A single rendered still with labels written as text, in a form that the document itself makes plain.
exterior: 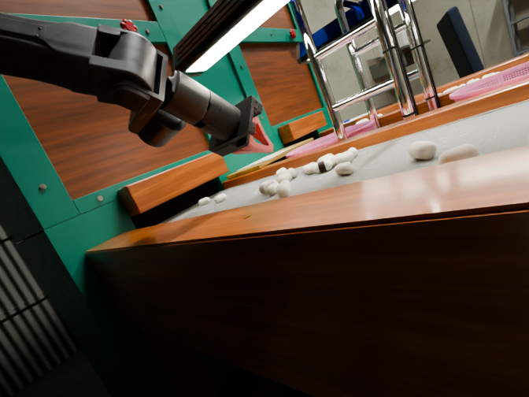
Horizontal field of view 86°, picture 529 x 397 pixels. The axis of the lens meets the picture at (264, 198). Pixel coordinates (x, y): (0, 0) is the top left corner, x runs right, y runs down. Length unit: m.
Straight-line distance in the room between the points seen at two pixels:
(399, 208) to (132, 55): 0.33
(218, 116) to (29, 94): 0.48
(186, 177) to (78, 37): 0.45
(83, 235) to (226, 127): 0.43
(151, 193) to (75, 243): 0.18
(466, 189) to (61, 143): 0.73
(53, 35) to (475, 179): 0.41
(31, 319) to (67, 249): 1.82
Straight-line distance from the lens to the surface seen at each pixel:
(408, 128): 0.59
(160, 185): 0.73
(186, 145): 0.89
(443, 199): 0.19
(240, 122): 0.44
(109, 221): 0.74
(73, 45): 0.40
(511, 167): 0.21
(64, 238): 0.72
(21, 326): 2.53
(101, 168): 0.77
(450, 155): 0.31
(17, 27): 0.43
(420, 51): 0.89
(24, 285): 2.48
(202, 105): 0.42
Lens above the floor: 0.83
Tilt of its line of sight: 11 degrees down
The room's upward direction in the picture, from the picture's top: 23 degrees counter-clockwise
